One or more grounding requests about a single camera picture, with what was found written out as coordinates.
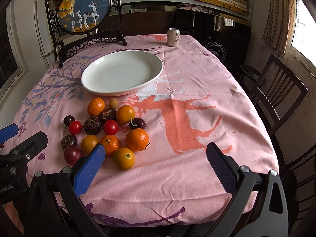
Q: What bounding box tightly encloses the small mandarin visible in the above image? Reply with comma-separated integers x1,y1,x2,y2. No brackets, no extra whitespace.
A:
100,135,120,157

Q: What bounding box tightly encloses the white oval plate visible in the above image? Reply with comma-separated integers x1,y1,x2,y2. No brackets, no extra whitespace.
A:
81,50,164,97

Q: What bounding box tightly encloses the red cherry tomato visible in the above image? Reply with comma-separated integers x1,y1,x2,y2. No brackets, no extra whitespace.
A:
69,120,83,135
103,119,119,135

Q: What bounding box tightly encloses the round deer screen ornament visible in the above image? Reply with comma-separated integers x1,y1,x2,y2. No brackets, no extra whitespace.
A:
45,0,127,68

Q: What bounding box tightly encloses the small beige longan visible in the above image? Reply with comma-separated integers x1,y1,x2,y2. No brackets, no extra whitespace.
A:
108,98,119,109

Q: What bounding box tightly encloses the black cabinet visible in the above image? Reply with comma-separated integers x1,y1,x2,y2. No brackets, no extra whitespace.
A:
175,9,251,67

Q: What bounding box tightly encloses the dark water chestnut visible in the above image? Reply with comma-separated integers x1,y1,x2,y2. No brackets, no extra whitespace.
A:
60,134,78,150
98,108,117,124
83,117,102,135

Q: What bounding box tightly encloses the dark cherry with stem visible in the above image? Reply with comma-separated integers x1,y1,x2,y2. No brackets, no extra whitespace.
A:
63,115,75,135

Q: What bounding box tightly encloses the dark red plum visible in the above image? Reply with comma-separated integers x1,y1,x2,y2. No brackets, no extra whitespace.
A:
64,145,84,166

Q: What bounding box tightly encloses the large mandarin orange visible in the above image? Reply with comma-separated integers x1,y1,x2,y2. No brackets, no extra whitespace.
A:
87,97,105,116

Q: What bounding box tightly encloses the dark wooden chair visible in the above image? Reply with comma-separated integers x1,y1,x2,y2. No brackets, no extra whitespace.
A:
247,54,309,136

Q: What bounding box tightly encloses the pink printed tablecloth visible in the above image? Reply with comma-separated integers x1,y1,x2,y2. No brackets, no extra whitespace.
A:
4,35,278,227

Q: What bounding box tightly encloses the orange kumquat front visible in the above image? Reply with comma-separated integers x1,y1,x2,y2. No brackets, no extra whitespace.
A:
113,148,135,170

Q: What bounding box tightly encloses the orange kumquat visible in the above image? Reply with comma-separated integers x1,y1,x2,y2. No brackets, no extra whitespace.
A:
113,148,135,170
81,135,99,154
116,105,135,125

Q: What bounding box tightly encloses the pink drink can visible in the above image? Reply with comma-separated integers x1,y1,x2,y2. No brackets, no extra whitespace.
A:
166,28,181,47

